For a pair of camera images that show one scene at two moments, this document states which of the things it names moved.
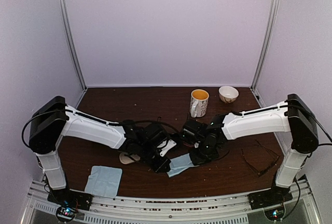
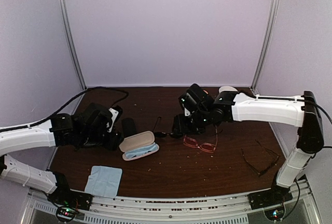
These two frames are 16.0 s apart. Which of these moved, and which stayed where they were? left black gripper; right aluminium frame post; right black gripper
Moved: right black gripper; left black gripper
Stayed: right aluminium frame post
